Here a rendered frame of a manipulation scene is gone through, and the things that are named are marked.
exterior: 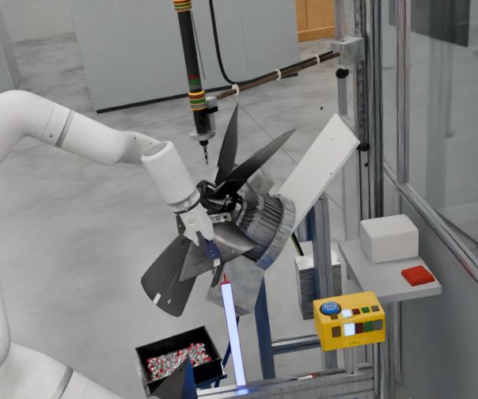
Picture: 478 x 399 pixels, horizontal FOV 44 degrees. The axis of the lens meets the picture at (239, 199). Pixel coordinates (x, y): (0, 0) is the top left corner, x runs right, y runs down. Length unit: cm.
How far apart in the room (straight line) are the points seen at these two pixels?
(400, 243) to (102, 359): 178
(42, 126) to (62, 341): 223
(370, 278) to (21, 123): 120
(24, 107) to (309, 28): 857
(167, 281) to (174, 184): 53
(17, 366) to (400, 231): 130
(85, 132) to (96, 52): 578
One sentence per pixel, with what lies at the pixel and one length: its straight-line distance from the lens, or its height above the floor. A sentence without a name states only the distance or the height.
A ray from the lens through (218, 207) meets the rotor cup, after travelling 178.
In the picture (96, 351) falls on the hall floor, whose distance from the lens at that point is 330.
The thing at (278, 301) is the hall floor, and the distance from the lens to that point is 338.
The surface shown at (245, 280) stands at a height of 100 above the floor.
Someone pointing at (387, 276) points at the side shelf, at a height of 86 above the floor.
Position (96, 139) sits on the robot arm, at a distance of 136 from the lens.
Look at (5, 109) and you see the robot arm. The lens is 135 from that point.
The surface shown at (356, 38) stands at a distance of 203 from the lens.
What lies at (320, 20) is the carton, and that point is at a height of 25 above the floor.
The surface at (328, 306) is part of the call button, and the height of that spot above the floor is 108.
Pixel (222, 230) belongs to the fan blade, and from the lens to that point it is 167.
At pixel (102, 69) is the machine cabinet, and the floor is 51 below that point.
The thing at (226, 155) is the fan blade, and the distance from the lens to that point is 194.
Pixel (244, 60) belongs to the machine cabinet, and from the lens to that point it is 741.
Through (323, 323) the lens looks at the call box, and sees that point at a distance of 149.
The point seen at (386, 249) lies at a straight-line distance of 206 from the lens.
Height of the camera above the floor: 200
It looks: 26 degrees down
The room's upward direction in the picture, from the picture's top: 8 degrees counter-clockwise
